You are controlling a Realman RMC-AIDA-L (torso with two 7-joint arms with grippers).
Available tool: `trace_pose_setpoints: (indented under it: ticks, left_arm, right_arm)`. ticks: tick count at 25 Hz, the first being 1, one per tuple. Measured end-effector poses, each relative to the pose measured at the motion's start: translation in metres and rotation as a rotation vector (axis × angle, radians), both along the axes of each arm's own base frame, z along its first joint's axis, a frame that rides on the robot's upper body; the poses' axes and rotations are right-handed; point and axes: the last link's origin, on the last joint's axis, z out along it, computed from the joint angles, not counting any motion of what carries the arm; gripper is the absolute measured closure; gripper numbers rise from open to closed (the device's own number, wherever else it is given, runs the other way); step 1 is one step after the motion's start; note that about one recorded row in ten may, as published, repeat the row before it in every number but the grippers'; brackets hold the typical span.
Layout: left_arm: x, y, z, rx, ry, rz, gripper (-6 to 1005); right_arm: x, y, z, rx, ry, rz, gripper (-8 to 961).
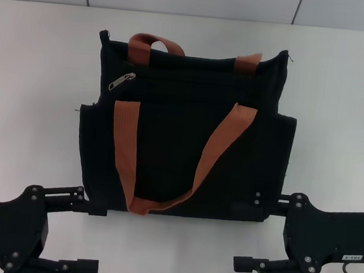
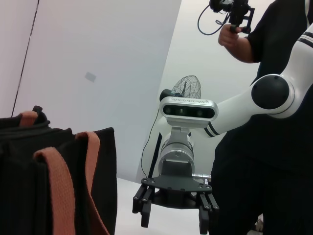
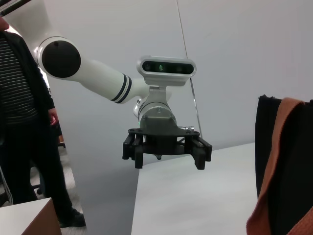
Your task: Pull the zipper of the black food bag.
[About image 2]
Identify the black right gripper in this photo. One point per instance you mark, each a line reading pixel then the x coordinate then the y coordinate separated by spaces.
pixel 176 186

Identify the black handheld camera rig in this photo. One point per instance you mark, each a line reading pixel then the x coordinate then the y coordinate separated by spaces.
pixel 238 12

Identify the person's bare forearm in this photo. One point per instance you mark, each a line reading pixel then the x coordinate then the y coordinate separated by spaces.
pixel 242 51

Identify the person's hand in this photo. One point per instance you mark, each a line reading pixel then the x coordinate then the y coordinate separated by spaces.
pixel 227 36

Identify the person in black clothes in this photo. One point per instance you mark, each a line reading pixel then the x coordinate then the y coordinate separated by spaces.
pixel 256 183

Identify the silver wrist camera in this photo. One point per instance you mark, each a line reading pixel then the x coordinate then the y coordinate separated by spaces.
pixel 188 111

